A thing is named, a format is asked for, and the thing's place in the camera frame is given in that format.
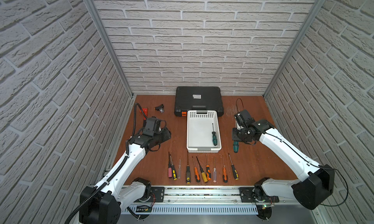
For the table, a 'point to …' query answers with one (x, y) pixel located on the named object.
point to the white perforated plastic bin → (203, 132)
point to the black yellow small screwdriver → (175, 176)
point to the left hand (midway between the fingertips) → (169, 131)
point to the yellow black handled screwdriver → (203, 173)
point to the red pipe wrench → (145, 112)
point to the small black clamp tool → (160, 108)
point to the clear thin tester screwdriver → (179, 169)
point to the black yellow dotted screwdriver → (188, 172)
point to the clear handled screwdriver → (215, 179)
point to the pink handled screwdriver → (170, 168)
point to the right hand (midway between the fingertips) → (235, 136)
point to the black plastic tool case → (198, 98)
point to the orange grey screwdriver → (196, 174)
